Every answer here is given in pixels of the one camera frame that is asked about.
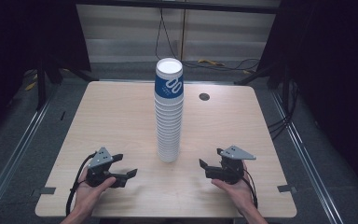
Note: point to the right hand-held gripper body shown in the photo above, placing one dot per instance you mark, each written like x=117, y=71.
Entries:
x=230, y=165

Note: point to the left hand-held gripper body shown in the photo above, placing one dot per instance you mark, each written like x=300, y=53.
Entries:
x=99, y=161

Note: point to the stack of blue white paper cups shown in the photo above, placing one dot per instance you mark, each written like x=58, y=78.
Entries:
x=167, y=130

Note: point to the person's right hand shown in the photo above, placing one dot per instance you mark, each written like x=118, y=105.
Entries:
x=239, y=194

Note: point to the person's left hand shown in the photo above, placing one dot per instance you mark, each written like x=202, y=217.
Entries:
x=85, y=196

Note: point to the round dark table grommet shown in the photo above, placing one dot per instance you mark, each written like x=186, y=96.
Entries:
x=204, y=96

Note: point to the small black floor strip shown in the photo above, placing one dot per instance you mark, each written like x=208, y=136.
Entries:
x=62, y=115

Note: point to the grey tape piece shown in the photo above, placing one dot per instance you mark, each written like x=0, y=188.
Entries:
x=46, y=190
x=286, y=188

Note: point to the black metal stand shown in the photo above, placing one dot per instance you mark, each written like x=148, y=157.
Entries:
x=254, y=76
x=41, y=87

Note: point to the yellow floor tape piece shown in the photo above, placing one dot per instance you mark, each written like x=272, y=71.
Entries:
x=31, y=86
x=211, y=62

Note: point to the dark curtain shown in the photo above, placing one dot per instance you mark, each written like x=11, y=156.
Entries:
x=18, y=37
x=338, y=77

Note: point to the black overhead bar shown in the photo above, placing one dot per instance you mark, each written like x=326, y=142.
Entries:
x=180, y=5

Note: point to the metal floor rail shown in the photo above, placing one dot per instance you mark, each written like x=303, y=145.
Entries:
x=307, y=161
x=15, y=152

